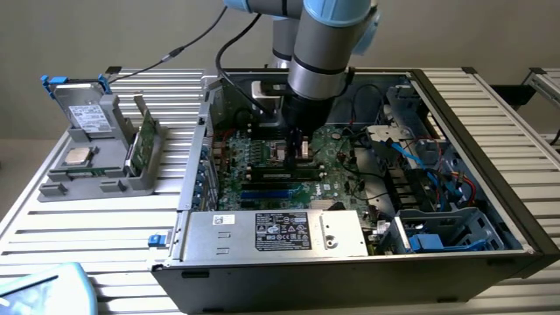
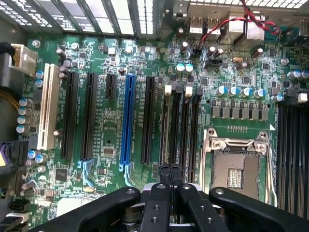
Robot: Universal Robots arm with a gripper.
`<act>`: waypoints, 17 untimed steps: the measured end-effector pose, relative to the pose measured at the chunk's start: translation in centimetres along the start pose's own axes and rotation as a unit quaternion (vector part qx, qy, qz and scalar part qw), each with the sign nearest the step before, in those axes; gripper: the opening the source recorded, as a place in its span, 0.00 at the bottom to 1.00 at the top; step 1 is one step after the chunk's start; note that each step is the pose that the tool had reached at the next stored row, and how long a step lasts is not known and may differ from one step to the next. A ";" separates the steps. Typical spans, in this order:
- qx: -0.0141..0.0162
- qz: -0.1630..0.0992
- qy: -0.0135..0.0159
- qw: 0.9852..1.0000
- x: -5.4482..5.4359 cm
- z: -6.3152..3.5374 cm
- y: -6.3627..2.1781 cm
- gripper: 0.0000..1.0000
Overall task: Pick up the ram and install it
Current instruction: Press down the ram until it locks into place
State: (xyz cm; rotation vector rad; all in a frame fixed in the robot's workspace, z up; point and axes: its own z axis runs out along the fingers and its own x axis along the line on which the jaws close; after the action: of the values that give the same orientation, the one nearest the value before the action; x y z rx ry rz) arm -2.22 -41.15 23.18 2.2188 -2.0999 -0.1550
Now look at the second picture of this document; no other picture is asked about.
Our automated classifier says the green PC motherboard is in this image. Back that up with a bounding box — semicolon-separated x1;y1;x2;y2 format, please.
14;30;309;219

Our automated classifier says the long black expansion slot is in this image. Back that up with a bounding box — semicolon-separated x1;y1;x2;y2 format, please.
80;72;98;161
140;76;156;166
60;71;79;160

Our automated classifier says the silver USB port stack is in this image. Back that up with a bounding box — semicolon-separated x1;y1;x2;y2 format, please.
206;16;221;41
189;15;206;35

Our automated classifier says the silver network port block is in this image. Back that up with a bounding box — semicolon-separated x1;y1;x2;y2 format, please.
220;14;245;46
243;14;267;41

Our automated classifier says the yellow black cable bundle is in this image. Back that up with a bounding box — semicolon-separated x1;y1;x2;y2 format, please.
0;86;20;112

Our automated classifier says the short black expansion slot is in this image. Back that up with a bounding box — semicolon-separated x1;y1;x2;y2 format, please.
105;73;118;101

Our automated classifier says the blue expansion slot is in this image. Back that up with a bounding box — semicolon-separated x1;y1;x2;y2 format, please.
119;73;137;187

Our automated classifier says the black sleeved cable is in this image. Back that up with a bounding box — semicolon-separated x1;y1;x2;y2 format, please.
0;41;16;68

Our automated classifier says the red black twisted wire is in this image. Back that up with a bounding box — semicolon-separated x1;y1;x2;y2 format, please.
199;0;282;49

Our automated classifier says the white power connector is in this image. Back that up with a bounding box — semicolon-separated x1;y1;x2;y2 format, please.
9;43;38;76

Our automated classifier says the white PCI expansion slot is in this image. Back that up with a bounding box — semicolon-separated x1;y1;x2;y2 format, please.
37;63;60;151

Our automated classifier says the black SATA connector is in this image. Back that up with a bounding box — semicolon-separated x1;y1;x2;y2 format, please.
7;200;31;213
0;212;28;232

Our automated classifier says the grey metal PC case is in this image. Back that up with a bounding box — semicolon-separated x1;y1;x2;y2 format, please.
0;0;309;232

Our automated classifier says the black fan header connector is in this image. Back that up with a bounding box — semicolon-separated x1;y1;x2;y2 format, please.
190;45;203;58

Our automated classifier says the silver socket locking lever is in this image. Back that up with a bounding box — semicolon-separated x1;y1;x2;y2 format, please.
265;142;278;206

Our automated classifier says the silver CPU socket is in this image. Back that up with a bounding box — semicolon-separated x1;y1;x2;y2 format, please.
201;127;278;207

